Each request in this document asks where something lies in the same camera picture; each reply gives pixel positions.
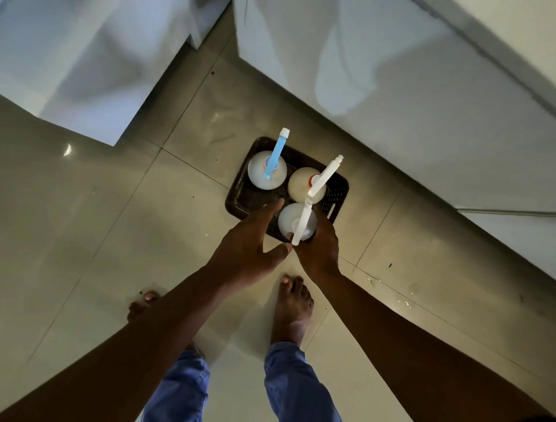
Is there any person's left hand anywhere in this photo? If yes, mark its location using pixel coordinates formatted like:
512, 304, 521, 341
206, 198, 293, 290

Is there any person's right hand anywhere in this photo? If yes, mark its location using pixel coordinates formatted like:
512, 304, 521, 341
287, 205, 341, 281

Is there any person's left forearm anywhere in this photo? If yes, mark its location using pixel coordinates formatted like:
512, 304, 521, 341
0, 265, 244, 422

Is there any person's right forearm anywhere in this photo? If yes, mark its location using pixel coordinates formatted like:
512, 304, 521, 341
309, 270, 553, 422

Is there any person's right foot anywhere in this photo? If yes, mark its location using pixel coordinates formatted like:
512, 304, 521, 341
270, 274, 315, 347

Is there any person's foot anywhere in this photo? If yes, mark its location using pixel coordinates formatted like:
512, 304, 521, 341
127, 291, 162, 323
270, 274, 315, 347

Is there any red-collared bottle with white sprayer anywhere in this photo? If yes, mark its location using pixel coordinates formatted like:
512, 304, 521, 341
288, 155, 345, 205

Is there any dark brown plastic tray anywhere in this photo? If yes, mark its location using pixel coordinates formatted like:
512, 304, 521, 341
224, 137, 350, 243

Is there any white bottle with blue sprayer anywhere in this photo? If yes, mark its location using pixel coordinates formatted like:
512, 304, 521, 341
248, 127, 291, 191

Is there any person's right blue trouser leg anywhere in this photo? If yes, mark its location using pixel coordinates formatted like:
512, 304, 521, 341
264, 342, 343, 422

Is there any person's blue trouser leg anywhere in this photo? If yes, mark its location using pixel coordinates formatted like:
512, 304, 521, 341
141, 350, 211, 422
264, 342, 343, 422

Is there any person's left foot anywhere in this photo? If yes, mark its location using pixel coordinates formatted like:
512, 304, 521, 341
127, 291, 162, 323

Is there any person's left blue trouser leg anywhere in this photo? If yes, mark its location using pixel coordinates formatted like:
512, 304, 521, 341
141, 350, 211, 422

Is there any long white cabinet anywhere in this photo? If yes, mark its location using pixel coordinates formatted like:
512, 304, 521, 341
232, 0, 556, 280

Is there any small white cabinet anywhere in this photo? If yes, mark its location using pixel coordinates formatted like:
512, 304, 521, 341
0, 0, 231, 147

